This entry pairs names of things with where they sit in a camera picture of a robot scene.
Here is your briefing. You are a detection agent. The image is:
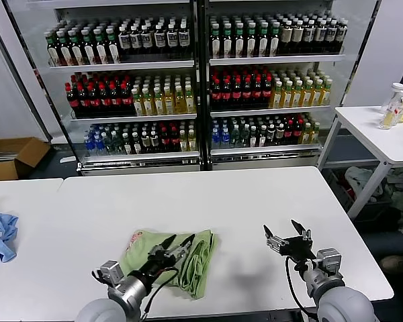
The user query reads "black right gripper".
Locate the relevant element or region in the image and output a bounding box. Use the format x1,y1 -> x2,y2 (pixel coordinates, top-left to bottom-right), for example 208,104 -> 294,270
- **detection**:
263,219 -> 318,264

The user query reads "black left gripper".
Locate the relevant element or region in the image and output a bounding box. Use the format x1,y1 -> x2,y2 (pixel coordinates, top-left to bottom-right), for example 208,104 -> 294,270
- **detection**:
139,233 -> 196,278

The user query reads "light green t-shirt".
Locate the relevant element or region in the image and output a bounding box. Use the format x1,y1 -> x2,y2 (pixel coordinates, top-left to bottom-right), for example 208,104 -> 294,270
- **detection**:
120,229 -> 219,301

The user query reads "white grey clothes pile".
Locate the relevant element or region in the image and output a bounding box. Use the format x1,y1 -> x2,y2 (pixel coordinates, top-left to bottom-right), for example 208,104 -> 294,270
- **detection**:
343,166 -> 385,204

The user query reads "brown shoe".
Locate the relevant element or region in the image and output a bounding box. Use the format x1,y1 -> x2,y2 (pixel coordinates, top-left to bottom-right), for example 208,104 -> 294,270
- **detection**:
379,254 -> 403,274

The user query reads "white side table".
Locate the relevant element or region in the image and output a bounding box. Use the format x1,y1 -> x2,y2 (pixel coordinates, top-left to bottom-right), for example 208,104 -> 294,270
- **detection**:
317,105 -> 403,221

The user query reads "clear bottle red label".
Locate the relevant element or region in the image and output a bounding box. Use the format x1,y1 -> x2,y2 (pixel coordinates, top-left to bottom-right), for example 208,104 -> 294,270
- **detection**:
379,83 -> 403,131

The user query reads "brown cardboard box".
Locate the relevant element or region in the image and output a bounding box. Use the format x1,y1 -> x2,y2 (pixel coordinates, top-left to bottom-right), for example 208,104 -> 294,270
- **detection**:
0,136 -> 51,182

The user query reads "crumpled light blue cloth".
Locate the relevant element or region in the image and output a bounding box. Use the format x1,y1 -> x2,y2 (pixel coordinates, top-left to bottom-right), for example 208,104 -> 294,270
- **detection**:
0,211 -> 20,263

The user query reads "white drinks shelf unit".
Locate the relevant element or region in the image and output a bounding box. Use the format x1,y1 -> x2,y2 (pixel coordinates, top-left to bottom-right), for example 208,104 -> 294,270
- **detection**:
200,0 -> 379,168
2,0 -> 203,177

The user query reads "green cap dark tea bottle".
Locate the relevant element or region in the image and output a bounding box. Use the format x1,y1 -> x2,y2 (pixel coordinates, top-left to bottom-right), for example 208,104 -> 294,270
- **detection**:
93,28 -> 109,65
245,25 -> 257,58
57,30 -> 74,67
233,25 -> 245,58
222,25 -> 234,58
105,28 -> 121,64
257,24 -> 269,58
81,29 -> 98,66
69,30 -> 86,66
46,31 -> 62,67
210,25 -> 222,58
269,24 -> 280,57

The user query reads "white cap beige label bottle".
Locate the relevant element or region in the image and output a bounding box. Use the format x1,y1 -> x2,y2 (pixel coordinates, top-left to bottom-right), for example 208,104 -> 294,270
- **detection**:
292,21 -> 304,54
279,22 -> 293,54

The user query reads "white cap navy label bottle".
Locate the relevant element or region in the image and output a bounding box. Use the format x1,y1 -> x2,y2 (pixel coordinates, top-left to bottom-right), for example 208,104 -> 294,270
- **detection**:
336,21 -> 349,53
130,25 -> 143,54
118,25 -> 131,54
142,25 -> 154,54
167,24 -> 179,53
314,21 -> 326,54
303,21 -> 316,54
154,25 -> 167,53
325,21 -> 337,53
178,24 -> 191,53

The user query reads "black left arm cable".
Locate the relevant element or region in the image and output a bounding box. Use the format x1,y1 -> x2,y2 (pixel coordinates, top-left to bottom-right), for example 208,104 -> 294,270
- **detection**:
140,266 -> 179,318

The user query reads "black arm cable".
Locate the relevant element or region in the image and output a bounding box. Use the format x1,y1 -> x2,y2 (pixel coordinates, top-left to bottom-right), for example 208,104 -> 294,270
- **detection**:
140,266 -> 179,318
284,255 -> 320,318

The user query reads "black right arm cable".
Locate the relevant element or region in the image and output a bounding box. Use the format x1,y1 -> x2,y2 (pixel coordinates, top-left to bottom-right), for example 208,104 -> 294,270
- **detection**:
284,255 -> 320,318

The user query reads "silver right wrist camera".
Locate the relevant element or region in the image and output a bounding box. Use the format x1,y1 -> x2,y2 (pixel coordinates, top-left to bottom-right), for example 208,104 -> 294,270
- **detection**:
315,248 -> 343,272

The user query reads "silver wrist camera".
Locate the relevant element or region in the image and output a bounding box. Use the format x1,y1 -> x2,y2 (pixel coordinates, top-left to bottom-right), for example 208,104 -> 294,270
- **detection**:
99,260 -> 125,286
315,248 -> 343,272

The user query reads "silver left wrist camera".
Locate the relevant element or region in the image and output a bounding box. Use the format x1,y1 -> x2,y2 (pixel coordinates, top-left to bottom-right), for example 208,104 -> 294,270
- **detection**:
99,260 -> 125,286

